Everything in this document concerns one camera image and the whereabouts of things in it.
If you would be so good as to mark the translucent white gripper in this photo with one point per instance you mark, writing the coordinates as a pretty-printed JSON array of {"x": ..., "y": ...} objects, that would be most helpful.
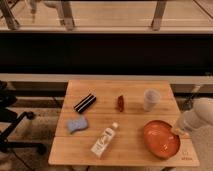
[{"x": 176, "y": 130}]

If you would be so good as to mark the orange ceramic bowl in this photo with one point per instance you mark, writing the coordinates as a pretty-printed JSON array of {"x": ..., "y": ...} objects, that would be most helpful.
[{"x": 159, "y": 139}]

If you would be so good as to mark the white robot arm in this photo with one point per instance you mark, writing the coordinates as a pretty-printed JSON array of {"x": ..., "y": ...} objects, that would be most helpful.
[{"x": 199, "y": 115}]

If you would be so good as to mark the translucent plastic cup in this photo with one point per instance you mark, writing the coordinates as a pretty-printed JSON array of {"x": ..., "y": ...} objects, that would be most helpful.
[{"x": 151, "y": 98}]

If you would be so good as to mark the small red brown object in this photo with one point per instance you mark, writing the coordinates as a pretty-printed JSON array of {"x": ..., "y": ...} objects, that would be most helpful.
[{"x": 120, "y": 103}]

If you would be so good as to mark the white plastic bottle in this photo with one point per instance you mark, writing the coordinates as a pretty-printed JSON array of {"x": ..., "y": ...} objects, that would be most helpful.
[{"x": 104, "y": 140}]

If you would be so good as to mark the black white striped case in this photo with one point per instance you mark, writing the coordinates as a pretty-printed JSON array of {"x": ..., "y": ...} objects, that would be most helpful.
[{"x": 85, "y": 103}]

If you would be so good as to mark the blue sponge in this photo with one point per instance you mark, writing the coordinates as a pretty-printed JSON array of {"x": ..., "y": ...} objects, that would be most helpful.
[{"x": 78, "y": 124}]

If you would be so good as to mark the black office chair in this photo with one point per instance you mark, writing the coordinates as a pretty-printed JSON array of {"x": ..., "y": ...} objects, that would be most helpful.
[{"x": 11, "y": 117}]

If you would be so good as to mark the metal frame leg right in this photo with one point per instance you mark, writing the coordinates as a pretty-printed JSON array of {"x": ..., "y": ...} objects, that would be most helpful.
[{"x": 158, "y": 14}]

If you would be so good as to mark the metal frame leg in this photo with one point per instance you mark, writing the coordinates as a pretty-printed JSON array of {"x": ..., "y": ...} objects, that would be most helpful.
[
  {"x": 67, "y": 16},
  {"x": 11, "y": 22},
  {"x": 158, "y": 14}
]

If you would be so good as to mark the metal frame leg middle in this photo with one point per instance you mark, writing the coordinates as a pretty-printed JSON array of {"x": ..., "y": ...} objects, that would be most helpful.
[{"x": 67, "y": 16}]

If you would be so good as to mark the metal frame leg left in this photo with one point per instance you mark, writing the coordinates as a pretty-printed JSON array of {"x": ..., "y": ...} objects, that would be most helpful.
[{"x": 11, "y": 22}]

